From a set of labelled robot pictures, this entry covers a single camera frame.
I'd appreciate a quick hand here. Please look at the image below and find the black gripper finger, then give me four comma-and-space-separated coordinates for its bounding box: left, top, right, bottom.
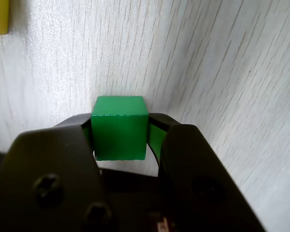
148, 112, 266, 232
0, 113, 112, 232

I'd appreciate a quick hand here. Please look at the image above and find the green wooden cube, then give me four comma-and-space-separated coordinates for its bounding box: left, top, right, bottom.
90, 96, 149, 161

